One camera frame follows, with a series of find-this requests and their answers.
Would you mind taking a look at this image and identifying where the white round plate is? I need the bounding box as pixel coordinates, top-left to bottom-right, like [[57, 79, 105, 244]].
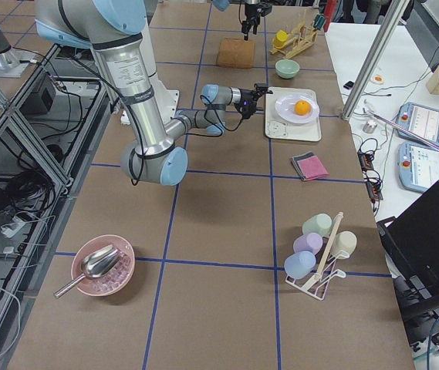
[[275, 94, 319, 125]]

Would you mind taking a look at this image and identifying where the wooden dish rack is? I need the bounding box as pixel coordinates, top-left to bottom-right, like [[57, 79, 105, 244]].
[[269, 15, 320, 59]]

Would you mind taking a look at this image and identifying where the metal scoop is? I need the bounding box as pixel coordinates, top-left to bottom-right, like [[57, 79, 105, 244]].
[[53, 244, 121, 298]]

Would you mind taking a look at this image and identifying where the black laptop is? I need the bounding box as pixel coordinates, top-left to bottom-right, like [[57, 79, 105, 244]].
[[377, 180, 439, 298]]

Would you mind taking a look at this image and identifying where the wooden cutting board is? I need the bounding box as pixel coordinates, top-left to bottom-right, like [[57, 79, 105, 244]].
[[216, 39, 255, 69]]

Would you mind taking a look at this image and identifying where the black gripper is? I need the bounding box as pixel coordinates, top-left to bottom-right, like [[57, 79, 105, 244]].
[[237, 82, 273, 119], [241, 0, 272, 41]]

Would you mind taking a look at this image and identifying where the white wire cup rack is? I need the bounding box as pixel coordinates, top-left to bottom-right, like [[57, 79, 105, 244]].
[[285, 251, 350, 301]]

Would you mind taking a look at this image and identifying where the yellow cup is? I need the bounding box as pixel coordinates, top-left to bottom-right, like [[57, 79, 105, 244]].
[[272, 29, 289, 49]]

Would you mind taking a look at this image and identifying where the lower teach pendant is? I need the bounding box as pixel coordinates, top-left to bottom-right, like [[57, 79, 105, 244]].
[[397, 141, 439, 193]]

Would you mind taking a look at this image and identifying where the pink cloth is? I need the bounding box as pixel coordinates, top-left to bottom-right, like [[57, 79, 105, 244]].
[[298, 156, 329, 180]]

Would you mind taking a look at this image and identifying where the teach pendant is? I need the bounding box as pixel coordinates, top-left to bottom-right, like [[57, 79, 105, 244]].
[[397, 141, 439, 193], [396, 102, 439, 144]]

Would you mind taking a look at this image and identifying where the aluminium frame post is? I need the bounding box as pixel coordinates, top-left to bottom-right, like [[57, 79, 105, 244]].
[[340, 0, 410, 121]]

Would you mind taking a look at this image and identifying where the purple cup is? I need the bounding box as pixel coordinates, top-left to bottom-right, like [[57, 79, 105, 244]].
[[293, 232, 323, 254]]

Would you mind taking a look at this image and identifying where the upper teach pendant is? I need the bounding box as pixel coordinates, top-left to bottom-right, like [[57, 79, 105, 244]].
[[396, 102, 439, 144]]

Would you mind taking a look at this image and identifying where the cream bear tray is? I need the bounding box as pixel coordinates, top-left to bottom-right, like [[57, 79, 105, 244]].
[[265, 86, 322, 142]]

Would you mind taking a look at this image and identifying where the green cup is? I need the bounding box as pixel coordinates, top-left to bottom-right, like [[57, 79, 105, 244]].
[[302, 213, 333, 237]]

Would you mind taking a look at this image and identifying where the pink bowl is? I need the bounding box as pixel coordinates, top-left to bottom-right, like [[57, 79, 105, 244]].
[[71, 234, 135, 297]]

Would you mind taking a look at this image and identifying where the green bowl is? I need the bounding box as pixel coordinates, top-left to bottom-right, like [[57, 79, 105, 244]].
[[275, 59, 300, 79]]

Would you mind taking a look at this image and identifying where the blue cup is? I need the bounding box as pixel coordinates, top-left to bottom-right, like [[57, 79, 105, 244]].
[[284, 251, 316, 280]]

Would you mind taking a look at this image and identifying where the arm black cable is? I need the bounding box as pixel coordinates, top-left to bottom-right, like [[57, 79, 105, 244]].
[[95, 72, 245, 186]]

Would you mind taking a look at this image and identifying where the beige cup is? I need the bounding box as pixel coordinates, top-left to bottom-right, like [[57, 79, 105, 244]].
[[331, 230, 357, 256]]

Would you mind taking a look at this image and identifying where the orange fruit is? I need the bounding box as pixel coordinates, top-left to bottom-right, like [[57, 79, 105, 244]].
[[294, 99, 312, 116]]

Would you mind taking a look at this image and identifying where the wooden rack handle rod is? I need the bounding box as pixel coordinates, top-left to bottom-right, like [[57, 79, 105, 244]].
[[313, 212, 344, 282]]

